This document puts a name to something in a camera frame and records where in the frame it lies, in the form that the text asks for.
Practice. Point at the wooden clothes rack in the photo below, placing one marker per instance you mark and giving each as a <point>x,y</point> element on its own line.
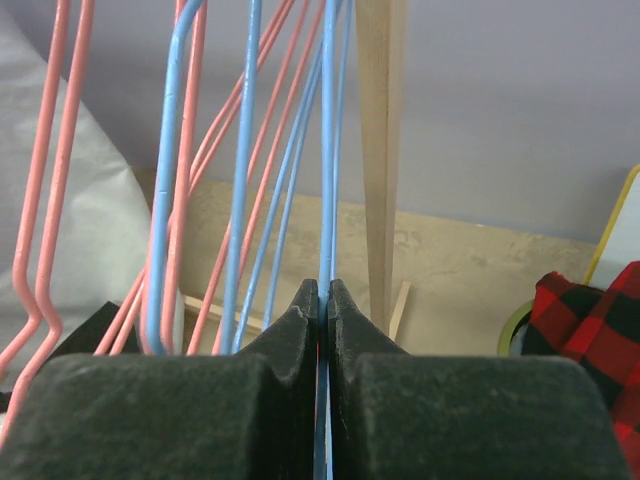
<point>380,36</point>

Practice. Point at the white hanging shirt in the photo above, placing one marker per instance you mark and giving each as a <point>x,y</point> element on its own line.
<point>103,234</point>

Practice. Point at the yellow framed whiteboard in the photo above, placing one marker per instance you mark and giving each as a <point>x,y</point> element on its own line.
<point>619,243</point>

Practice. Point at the red black plaid shirt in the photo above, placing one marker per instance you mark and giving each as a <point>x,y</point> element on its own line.
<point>598,329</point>

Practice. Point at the blue hanger on rack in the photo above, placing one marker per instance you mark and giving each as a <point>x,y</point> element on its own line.
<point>240,175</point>

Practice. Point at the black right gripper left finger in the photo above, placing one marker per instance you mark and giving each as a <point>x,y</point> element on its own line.
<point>250,415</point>

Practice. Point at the olive green laundry basket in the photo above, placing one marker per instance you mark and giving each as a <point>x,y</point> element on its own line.
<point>510,328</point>

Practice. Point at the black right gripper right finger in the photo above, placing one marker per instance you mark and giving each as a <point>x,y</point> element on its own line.
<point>400,416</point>

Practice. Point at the light blue wire hanger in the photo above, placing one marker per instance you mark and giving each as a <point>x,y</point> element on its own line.
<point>335,46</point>

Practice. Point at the black button shirt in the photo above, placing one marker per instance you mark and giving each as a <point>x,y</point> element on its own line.
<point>86,338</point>

